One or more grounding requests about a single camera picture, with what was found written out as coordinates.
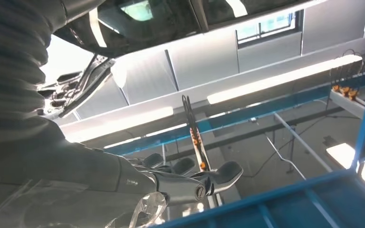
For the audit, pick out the white car with red stripe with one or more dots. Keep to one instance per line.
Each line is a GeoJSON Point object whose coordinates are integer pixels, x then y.
{"type": "Point", "coordinates": [170, 19]}

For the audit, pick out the blue overhead beam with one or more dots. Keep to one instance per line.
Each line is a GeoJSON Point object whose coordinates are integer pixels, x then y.
{"type": "Point", "coordinates": [233, 121]}

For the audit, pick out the dark framed window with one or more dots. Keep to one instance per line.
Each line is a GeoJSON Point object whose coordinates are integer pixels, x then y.
{"type": "Point", "coordinates": [267, 28]}

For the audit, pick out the clear plastic film wrap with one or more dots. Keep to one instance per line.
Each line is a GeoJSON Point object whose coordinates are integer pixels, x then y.
{"type": "Point", "coordinates": [151, 204]}

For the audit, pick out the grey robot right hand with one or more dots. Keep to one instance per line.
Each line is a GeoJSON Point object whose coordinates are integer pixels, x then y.
{"type": "Point", "coordinates": [59, 176]}

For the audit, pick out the long ceiling light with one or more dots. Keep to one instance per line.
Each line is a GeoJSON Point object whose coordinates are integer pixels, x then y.
{"type": "Point", "coordinates": [280, 78]}
{"type": "Point", "coordinates": [340, 155]}
{"type": "Point", "coordinates": [122, 122]}

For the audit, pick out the blue metal shelf rack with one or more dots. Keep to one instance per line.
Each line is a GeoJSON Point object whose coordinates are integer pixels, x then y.
{"type": "Point", "coordinates": [295, 204]}

